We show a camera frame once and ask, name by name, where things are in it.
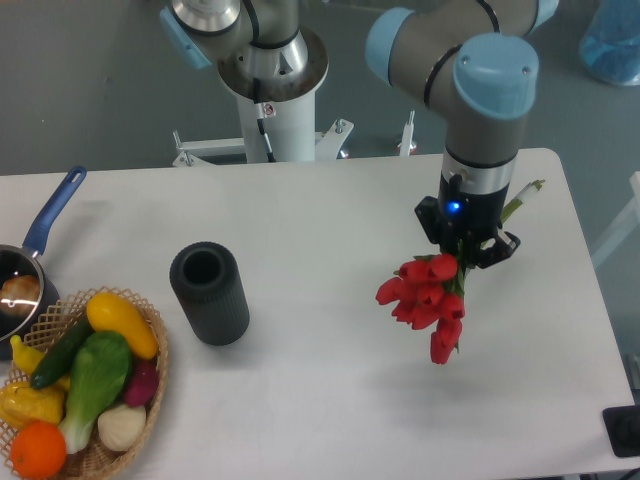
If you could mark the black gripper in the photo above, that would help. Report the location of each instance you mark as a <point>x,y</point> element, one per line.
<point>467,225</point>

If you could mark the red tulip bouquet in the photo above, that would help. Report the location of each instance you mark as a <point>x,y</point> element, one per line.
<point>429,290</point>

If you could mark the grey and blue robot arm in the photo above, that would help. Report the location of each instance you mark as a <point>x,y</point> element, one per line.
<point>468,61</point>

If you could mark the dark grey ribbed vase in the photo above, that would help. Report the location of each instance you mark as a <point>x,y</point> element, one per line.
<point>206,281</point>

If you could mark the blue plastic bag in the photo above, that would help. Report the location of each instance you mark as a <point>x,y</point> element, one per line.
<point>610,47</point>

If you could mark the black device at table edge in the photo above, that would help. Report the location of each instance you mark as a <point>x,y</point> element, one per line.
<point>622,426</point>

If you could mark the yellow squash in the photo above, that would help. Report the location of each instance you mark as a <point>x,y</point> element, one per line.
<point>107,311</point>

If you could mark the green bok choy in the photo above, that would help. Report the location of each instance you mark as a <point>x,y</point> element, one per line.
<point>98,374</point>

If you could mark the white garlic bulb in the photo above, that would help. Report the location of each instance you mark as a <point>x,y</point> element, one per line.
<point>120,427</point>

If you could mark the green cucumber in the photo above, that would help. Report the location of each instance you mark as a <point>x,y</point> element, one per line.
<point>58,360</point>

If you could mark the bread roll in pan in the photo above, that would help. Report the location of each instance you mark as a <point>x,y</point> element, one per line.
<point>19,296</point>

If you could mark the yellow banana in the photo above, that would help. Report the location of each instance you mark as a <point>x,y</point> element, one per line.
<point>25,357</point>

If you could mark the yellow bell pepper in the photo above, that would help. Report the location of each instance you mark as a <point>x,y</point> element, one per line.
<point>22,405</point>

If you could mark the orange fruit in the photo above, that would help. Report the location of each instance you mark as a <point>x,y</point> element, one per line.
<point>38,451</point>

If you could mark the white frame at right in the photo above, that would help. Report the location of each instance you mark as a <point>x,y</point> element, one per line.
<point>625,222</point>

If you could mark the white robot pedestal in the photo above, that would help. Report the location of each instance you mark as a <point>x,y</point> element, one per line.
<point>271,132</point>

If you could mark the blue handled saucepan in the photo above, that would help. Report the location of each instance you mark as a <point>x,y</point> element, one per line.
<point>24,260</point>

